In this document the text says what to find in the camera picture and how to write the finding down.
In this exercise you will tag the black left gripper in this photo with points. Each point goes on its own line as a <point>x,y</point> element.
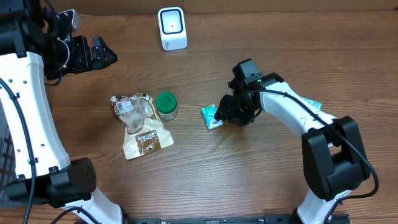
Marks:
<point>87,63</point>

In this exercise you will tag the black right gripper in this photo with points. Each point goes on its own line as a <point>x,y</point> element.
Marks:
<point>227,110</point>

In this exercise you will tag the small teal white packet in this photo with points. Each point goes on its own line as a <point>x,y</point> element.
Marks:
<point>208,114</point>

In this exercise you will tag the green lid jar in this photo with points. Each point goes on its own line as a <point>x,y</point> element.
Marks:
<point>167,106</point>

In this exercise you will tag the brown beige cookie pouch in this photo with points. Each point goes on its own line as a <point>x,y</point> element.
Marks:
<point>145,132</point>

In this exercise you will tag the teal tissue packet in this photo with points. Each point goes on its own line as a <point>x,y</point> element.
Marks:
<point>315,104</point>

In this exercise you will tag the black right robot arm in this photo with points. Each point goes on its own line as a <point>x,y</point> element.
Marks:
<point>334,159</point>

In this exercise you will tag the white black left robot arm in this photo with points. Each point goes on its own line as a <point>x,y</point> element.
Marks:
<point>37,50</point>

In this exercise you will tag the white barcode scanner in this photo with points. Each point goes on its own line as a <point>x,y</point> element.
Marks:
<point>172,28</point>

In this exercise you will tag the grey plastic shopping basket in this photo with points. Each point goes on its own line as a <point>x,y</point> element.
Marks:
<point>7,165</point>

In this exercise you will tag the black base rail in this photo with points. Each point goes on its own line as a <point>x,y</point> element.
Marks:
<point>211,221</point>

